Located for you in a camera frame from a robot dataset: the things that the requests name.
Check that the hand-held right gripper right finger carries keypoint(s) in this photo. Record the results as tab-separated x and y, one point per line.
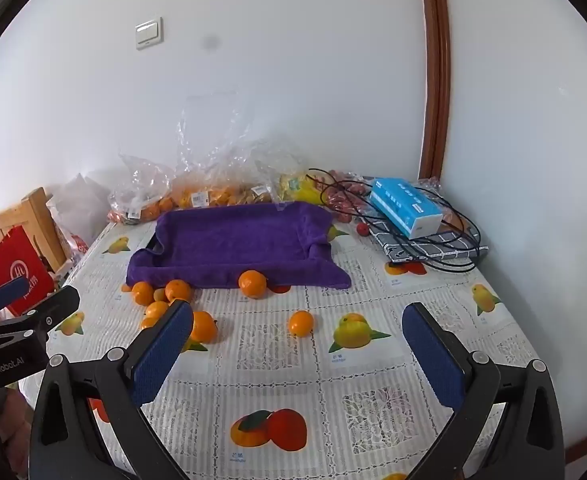
433	360

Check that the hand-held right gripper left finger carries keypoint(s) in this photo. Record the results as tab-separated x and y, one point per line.
163	355

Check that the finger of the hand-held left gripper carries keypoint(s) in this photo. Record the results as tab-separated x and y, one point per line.
8	291
58	307

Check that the yellowish orange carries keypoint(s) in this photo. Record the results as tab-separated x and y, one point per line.
204	327

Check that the small brown fruit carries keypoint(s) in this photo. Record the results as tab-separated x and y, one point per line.
159	294

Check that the large orange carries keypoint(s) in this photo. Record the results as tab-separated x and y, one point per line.
252	284

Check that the bag of red fruits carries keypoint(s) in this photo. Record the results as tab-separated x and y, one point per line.
346	200

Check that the clear bag of brown fruits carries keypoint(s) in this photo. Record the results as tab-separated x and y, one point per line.
268	180

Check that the person's left hand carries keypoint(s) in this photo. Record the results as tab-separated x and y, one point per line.
15	425

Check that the red paper bag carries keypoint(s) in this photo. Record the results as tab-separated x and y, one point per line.
15	272

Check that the red white plastic bag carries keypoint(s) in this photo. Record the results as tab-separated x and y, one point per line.
75	244

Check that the wooden chair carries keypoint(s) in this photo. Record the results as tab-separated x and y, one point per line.
35	220

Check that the grey plaid cloth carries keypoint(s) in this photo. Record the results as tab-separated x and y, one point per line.
453	250

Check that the purple towel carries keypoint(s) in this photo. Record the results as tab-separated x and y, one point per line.
238	240

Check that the small clear bag of oranges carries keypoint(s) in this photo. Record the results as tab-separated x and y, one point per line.
141	195

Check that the small red fruit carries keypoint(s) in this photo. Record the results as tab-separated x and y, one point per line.
363	230

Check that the blue tissue pack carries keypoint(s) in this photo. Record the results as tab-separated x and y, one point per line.
406	207

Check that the tall clear bag of oranges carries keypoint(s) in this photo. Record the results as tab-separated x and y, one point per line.
208	180

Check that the yellow snack bag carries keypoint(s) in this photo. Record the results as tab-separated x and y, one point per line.
301	191

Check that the white light switch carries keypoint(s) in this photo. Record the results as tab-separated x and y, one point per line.
149	32

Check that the brown wooden door frame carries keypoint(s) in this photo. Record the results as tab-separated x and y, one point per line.
436	60

